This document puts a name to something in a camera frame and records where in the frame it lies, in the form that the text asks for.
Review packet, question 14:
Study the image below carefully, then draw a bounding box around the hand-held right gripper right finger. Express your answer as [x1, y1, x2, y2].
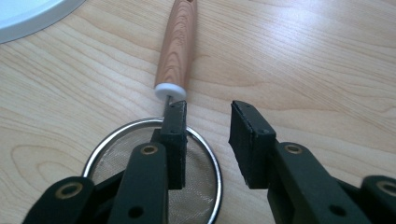
[228, 100, 372, 224]

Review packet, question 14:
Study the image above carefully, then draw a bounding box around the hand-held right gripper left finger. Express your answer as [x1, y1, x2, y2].
[106, 100, 189, 224]

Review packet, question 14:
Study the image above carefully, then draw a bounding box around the small wooden handled mesh strainer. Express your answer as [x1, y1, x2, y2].
[81, 0, 224, 224]

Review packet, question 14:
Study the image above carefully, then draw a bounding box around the white round base plate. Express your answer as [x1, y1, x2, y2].
[0, 0, 87, 45]

